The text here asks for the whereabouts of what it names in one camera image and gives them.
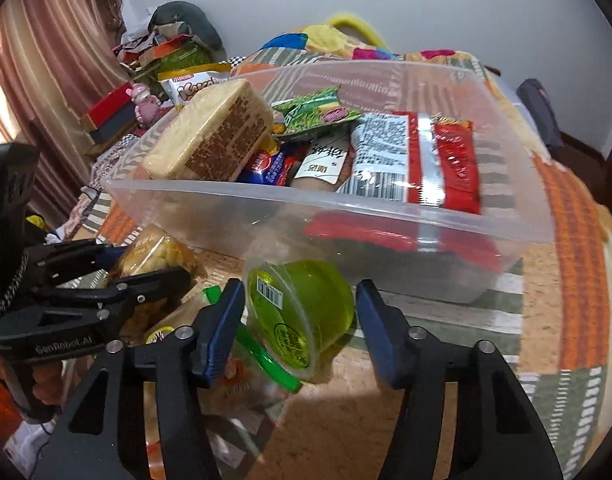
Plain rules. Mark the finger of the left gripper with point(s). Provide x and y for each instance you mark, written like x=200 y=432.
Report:
x=133 y=290
x=56 y=264

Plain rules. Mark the pink striped curtain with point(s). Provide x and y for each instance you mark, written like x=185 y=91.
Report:
x=56 y=62

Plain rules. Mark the grey backpack on floor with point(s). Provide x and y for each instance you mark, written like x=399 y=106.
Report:
x=538 y=103

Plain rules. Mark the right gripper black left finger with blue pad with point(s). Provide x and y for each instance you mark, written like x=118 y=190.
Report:
x=102 y=431

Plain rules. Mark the colourful patch pillow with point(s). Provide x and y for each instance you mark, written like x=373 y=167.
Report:
x=345 y=43

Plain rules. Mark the red and black gift box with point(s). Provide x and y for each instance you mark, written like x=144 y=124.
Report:
x=110 y=116

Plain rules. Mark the green cardboard box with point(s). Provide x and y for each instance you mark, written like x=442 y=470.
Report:
x=168 y=58

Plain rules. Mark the popcorn snack bag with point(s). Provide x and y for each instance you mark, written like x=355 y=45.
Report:
x=154 y=250

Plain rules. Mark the pink plush toy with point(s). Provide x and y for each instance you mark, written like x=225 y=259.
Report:
x=148 y=108

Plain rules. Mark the green jelly cup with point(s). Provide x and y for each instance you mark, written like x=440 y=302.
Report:
x=298 y=309

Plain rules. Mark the white Kracks snack bag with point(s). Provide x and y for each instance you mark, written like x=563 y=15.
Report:
x=181 y=85

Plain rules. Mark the blue cracker packet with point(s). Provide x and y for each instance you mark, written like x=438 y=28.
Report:
x=272 y=162

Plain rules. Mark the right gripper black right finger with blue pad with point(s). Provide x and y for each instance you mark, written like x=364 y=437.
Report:
x=497 y=433

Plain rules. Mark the clear plastic storage bin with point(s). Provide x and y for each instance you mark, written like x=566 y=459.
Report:
x=407 y=249

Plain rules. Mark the red snack bag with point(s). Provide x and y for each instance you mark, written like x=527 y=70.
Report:
x=428 y=160

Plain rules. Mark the left hand orange glove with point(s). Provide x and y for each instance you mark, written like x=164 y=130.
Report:
x=48 y=385

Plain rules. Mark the cake roll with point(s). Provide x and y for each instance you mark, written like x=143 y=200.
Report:
x=327 y=164

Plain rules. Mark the yellow sponge cake pack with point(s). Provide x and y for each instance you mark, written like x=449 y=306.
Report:
x=213 y=136

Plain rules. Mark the green peas snack packet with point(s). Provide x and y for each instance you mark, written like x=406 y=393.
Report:
x=311 y=115

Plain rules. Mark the patchwork striped bed blanket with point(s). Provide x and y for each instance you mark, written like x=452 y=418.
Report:
x=561 y=292

